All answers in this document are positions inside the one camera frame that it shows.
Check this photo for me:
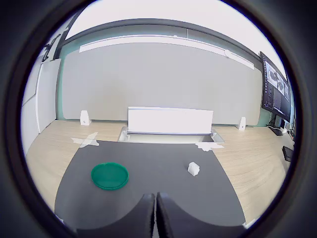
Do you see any black computer monitor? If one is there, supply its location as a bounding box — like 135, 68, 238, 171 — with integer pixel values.
259, 51, 292, 122

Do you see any small white plastic terminal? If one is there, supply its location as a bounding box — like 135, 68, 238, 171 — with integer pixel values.
187, 161, 200, 177

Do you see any white partition rail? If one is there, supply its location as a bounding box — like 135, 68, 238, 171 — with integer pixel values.
78, 34, 256, 70

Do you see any grey partition panel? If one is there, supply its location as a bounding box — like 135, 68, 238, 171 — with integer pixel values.
60, 42, 264, 126

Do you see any small white bracket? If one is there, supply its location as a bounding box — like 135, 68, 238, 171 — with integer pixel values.
79, 110, 92, 126
235, 116, 247, 131

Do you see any white side partition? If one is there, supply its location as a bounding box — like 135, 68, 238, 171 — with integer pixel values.
21, 59, 62, 134

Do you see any white tape patch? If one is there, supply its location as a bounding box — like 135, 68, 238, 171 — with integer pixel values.
195, 141, 225, 152

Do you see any dark grey mat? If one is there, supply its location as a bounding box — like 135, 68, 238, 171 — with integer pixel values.
54, 140, 246, 230

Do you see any black keyboard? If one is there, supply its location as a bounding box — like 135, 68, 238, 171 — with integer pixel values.
282, 145, 294, 163

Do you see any white tape cross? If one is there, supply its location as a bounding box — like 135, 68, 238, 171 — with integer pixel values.
70, 131, 100, 149

